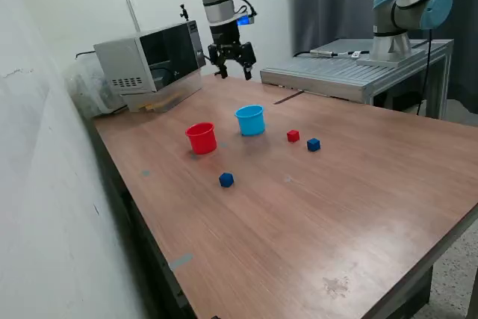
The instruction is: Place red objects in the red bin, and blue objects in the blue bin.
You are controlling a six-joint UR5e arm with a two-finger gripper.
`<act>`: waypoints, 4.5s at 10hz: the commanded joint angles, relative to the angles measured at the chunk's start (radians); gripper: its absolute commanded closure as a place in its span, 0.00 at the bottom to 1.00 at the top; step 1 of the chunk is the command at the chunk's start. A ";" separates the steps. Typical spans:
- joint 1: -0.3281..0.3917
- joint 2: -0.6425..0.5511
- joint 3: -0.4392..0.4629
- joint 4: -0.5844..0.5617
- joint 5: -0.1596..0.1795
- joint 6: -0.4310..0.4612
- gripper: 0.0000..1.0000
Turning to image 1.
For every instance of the long grey tape strip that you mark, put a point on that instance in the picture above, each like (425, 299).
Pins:
(182, 261)

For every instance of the blue plastic bin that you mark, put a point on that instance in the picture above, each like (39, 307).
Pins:
(251, 124)

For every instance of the clear plastic bag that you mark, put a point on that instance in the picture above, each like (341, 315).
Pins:
(84, 87)

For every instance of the light wooden stick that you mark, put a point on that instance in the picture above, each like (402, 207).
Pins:
(160, 102)

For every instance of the red foam cube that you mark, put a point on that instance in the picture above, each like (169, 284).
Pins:
(293, 136)

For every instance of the black ball head mount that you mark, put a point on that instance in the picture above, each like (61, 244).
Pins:
(183, 12)

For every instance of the silver blue UR5e robot arm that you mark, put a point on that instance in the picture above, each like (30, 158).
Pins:
(407, 12)

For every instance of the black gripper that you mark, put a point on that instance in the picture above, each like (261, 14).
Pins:
(226, 37)

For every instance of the red plastic bin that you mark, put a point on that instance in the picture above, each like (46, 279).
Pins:
(201, 143)

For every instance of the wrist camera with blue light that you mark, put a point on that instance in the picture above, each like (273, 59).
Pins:
(245, 20)

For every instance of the silver microwave oven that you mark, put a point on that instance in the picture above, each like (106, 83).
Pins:
(123, 61)

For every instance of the flat metal strip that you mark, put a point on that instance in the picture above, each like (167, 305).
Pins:
(287, 98)

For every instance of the grey metal robot stand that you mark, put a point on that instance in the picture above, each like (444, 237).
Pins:
(336, 72)

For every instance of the blue foam cube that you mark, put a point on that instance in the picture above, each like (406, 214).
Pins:
(313, 145)
(226, 180)

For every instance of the thin white rod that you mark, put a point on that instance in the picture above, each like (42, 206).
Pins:
(133, 16)

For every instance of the dark grey curtain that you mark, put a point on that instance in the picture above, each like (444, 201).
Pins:
(336, 16)

